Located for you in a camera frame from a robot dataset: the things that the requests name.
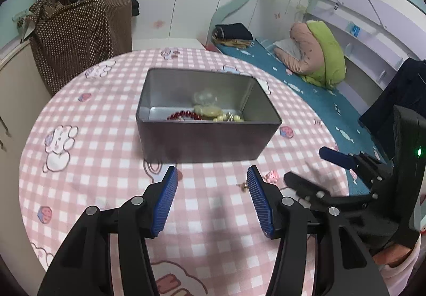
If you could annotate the dark navy hanging garment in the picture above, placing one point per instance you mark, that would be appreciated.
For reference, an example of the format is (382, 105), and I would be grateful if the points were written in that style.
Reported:
(396, 99)

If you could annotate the folded dark clothes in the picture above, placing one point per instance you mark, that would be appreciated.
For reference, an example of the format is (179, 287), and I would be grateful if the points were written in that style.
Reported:
(233, 31)

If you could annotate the green quilt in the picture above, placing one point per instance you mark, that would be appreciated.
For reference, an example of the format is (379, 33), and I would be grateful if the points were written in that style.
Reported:
(327, 53)

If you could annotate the rolled pink quilt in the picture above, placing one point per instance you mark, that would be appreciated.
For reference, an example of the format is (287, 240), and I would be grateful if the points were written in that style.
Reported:
(301, 49)

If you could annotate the black cloth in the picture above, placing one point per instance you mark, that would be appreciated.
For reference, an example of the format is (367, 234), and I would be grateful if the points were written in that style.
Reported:
(134, 8)

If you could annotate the person's right forearm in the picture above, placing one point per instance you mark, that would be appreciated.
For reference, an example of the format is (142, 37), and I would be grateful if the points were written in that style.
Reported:
(402, 279)

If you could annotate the mint green drawer unit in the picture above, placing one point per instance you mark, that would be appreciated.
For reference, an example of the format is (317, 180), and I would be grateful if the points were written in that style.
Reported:
(13, 13)

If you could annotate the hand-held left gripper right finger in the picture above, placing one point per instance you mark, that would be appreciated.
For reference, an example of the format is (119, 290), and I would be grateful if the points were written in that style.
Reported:
(261, 202)

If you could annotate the pink kitty charm with pearl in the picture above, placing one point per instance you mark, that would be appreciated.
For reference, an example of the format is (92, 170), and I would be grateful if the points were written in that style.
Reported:
(272, 177)

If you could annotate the beige cabinet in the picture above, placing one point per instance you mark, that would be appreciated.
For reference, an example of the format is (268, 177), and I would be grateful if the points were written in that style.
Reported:
(20, 83)

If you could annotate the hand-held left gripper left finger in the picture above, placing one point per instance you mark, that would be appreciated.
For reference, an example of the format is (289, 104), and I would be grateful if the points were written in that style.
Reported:
(164, 202)

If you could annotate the pink checked tablecloth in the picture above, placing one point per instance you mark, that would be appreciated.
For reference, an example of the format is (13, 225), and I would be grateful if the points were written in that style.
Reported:
(100, 116)

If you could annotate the blue printed bed sheet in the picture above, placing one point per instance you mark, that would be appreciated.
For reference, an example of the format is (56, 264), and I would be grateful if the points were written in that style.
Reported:
(316, 96)

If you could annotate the small blue packet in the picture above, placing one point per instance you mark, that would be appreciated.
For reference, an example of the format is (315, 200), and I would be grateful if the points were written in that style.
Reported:
(353, 29)

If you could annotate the grey metal tin box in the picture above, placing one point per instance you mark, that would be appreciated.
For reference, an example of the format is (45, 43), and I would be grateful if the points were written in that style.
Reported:
(199, 139)

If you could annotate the brown dotted fabric bag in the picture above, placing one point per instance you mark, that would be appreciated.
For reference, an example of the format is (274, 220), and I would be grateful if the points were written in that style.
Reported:
(83, 36)

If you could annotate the folded tan clothes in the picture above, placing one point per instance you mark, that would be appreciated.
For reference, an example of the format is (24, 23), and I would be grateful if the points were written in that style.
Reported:
(233, 44)

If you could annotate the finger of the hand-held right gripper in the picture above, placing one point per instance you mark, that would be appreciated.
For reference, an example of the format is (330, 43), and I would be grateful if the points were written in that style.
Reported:
(299, 183)
(336, 157)

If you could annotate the white pillow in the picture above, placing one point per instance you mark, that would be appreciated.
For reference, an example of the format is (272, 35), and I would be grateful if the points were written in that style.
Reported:
(288, 47)

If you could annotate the person's right hand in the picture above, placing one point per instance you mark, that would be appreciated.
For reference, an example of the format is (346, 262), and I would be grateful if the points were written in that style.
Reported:
(394, 256)

